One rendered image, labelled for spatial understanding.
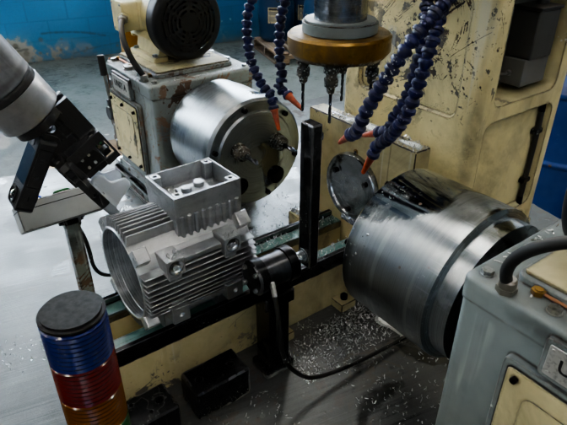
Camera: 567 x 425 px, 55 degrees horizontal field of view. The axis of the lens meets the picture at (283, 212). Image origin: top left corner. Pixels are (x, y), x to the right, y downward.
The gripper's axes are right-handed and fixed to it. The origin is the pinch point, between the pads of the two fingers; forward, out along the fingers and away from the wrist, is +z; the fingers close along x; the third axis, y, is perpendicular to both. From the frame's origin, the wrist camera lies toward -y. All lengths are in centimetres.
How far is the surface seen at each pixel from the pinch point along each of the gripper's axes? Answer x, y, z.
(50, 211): 12.5, -7.6, -0.7
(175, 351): -13.0, -8.9, 20.0
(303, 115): 246, 148, 213
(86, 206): 12.0, -2.8, 3.1
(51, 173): 84, -7, 30
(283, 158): 14.8, 34.9, 30.2
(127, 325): -2.9, -12.2, 17.3
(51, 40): 532, 64, 140
